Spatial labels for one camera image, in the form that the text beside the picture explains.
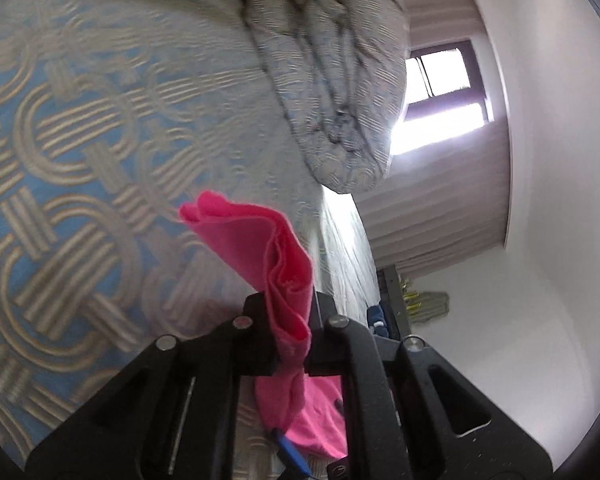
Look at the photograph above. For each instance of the rumpled grey patterned quilt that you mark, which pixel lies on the rumpled grey patterned quilt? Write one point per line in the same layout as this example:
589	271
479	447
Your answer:
320	85

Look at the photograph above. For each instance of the blue item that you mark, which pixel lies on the blue item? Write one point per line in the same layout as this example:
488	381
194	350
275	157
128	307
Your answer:
376	316

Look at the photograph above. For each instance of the beige curtain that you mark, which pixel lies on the beige curtain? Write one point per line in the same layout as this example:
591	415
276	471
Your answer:
430	210

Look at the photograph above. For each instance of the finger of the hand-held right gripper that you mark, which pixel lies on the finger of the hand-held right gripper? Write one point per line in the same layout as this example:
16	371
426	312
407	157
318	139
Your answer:
290	452

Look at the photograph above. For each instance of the dark shelf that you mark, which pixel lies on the dark shelf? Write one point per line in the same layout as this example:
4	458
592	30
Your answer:
392	295

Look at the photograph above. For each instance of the yellow-green item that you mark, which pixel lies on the yellow-green item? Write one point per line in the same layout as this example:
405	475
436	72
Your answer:
430	305

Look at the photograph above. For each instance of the pink pants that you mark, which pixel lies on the pink pants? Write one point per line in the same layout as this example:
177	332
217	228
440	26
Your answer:
250	230

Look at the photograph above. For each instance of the window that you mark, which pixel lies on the window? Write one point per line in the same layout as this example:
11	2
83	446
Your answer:
445	67

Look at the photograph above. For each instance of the blue patterned bedspread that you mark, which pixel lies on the blue patterned bedspread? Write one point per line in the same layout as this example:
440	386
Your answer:
105	160

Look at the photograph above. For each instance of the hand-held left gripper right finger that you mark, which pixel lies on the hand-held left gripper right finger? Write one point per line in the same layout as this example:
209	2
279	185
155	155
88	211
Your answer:
325	355

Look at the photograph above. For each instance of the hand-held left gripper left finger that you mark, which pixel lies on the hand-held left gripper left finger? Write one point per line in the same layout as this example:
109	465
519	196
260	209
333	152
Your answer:
255	335

